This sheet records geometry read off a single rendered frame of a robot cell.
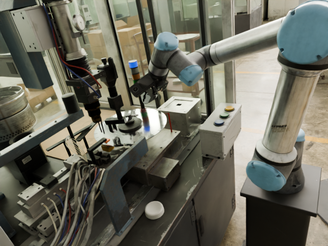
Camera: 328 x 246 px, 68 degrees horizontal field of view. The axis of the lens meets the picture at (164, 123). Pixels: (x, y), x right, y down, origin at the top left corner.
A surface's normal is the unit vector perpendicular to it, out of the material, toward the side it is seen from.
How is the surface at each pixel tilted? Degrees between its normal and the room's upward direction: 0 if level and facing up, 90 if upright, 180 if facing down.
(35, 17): 90
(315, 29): 82
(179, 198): 0
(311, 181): 0
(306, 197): 0
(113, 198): 90
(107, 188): 90
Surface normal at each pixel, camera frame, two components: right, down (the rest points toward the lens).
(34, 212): 0.84, 0.13
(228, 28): -0.51, 0.48
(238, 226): -0.16, -0.87
